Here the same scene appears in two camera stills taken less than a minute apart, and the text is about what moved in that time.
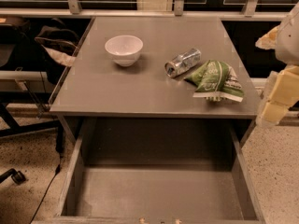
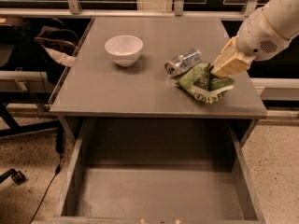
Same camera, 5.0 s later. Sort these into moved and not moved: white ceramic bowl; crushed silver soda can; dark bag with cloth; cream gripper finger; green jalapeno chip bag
Moved: green jalapeno chip bag; cream gripper finger
Not moved: dark bag with cloth; white ceramic bowl; crushed silver soda can
